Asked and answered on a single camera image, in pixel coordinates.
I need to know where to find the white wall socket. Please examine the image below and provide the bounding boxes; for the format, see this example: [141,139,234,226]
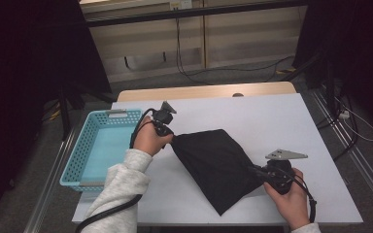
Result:
[169,0,193,11]

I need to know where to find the wooden table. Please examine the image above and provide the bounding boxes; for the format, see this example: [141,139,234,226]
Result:
[116,81,297,103]

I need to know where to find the narrow black curtain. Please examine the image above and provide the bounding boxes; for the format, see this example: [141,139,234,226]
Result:
[292,0,373,137]

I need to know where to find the black floor cable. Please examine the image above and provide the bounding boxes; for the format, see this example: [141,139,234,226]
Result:
[315,93,360,163]

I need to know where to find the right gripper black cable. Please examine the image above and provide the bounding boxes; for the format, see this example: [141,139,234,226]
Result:
[281,171,318,224]

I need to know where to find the black pants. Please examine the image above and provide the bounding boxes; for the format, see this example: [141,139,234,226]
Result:
[170,128,266,216]

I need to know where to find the black hanging wall cable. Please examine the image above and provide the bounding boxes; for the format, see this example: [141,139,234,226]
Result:
[174,8,295,85]

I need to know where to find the person's left hand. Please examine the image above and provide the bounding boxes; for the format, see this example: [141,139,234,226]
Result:
[132,116,175,158]

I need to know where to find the black metal stand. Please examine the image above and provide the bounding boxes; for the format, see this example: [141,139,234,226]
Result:
[56,82,118,142]
[280,52,338,115]

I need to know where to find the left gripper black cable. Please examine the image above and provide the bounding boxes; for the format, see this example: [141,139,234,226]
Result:
[75,108,158,233]

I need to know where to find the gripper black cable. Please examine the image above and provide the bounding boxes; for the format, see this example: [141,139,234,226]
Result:
[281,171,318,224]
[75,108,158,233]

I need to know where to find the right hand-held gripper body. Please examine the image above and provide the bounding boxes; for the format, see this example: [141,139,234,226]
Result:
[261,149,309,196]

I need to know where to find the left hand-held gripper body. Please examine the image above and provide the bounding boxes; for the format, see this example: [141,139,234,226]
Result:
[151,100,178,137]

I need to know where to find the light blue plastic basket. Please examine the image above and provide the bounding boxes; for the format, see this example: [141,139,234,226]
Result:
[59,109,146,192]

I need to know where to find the wide black curtain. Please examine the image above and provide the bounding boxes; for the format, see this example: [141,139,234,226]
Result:
[0,0,113,227]

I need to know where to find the person's right hand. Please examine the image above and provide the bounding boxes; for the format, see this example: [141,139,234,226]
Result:
[263,168,312,232]

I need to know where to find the aluminium floor rail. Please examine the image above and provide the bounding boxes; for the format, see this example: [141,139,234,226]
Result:
[310,88,373,212]
[22,127,79,233]

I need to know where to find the white table cover sheet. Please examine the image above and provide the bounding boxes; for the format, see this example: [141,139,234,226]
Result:
[72,92,364,226]

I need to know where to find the black horizontal bar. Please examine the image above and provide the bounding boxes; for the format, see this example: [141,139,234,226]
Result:
[85,0,309,28]

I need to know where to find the beige wooden cabinet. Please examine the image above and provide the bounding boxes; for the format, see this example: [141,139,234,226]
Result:
[81,0,308,83]

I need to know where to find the white floor cable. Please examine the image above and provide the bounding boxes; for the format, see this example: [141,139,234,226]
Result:
[334,96,373,143]

